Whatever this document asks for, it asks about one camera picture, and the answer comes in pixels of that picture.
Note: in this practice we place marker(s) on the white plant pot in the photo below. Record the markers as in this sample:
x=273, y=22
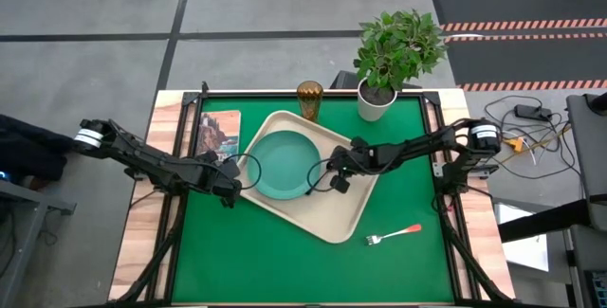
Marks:
x=372, y=109

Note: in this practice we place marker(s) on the black aluminium table frame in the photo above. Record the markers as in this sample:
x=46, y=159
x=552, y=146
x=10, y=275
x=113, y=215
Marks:
x=265, y=94

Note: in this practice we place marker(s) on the teal round plate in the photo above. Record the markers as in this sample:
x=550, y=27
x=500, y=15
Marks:
x=284, y=166

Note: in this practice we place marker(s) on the black beam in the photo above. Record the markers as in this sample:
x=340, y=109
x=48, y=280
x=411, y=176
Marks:
x=545, y=220

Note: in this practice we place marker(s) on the white panel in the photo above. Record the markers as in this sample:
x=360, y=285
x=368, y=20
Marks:
x=526, y=251

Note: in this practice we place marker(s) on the green leafy plant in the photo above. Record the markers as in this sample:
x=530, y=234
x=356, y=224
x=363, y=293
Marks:
x=396, y=47

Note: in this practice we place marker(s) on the illustrated book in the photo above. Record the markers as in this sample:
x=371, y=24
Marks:
x=220, y=132

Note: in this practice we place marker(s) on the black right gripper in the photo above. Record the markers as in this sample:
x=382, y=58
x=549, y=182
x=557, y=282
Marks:
x=362, y=158

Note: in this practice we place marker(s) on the cream plastic tray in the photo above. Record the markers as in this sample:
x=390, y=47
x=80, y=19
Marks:
x=327, y=218

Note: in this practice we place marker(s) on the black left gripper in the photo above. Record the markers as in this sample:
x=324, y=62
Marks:
x=220, y=180

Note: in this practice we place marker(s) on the black equipment case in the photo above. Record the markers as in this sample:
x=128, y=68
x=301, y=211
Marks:
x=346, y=80

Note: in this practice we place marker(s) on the grey cart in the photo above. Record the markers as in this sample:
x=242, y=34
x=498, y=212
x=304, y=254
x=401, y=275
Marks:
x=588, y=156

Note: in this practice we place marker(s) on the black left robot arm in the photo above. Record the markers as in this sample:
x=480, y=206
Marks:
x=142, y=158

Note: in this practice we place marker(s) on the person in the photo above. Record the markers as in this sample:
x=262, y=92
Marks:
x=28, y=151

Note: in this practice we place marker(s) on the black power adapter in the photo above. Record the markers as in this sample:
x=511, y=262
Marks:
x=533, y=112

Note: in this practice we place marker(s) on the grey metal stand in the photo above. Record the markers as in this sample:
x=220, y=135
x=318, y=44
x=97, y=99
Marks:
x=28, y=199

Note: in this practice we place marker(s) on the amber faceted glass cup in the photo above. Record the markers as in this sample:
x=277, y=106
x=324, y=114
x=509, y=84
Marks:
x=310, y=91

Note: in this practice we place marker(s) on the yellow plug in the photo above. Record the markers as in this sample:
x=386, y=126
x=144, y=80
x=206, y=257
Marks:
x=515, y=145

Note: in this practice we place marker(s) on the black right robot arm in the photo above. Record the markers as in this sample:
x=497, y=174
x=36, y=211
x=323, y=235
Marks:
x=417, y=147

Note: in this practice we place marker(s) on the black hazard-striped floor mat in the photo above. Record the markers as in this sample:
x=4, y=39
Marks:
x=517, y=2
x=526, y=59

